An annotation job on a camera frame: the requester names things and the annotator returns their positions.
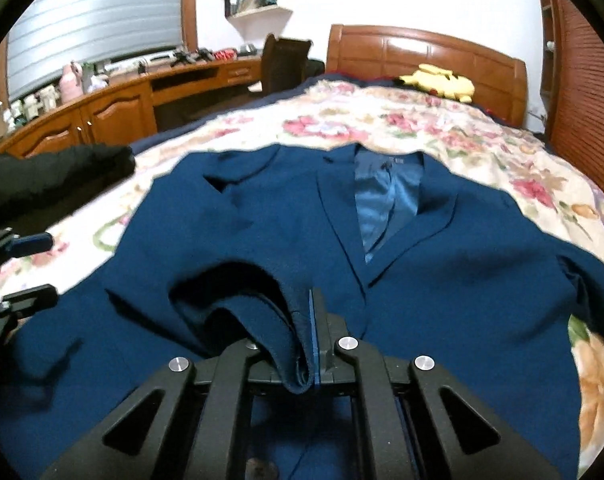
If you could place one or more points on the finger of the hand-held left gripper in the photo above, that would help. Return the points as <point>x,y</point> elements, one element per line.
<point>31,244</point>
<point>34,296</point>

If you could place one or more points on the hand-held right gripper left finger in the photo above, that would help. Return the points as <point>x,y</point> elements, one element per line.
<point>231,375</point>

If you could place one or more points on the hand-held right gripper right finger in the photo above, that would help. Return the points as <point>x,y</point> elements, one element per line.
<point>314,340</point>

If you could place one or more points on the navy blue sweater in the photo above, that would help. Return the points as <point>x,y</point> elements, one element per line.
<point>432,285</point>

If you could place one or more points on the black garment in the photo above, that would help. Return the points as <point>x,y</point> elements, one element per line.
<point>56,180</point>

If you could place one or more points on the cluster of small white boxes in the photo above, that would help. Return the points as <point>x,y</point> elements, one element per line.
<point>31,105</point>

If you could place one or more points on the wooden desk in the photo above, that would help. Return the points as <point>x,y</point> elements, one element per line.
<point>116,105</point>

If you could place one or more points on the pink bottle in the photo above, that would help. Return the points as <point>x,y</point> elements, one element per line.
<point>70,85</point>

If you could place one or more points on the floral blanket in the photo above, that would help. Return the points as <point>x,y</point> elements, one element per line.
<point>382,120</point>

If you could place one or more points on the grey window blind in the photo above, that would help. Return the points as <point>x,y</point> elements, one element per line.
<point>96,15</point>

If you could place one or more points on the red basket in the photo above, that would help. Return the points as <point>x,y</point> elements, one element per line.
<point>225,54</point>

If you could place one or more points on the dark brown chair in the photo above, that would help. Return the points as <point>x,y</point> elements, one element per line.
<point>282,65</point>

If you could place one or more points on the yellow plush toy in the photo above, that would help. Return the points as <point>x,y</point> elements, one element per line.
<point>442,82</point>

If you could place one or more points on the metal bowl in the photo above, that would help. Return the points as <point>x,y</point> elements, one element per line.
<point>247,50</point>

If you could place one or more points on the wooden bed headboard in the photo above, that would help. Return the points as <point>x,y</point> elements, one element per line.
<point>382,50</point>

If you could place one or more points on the open wooden shelf unit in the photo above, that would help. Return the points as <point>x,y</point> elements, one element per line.
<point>544,60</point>

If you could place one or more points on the louvered wooden wardrobe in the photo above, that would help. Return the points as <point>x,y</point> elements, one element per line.
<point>587,100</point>

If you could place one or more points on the wooden window frame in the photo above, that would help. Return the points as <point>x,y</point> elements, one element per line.
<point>189,10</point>

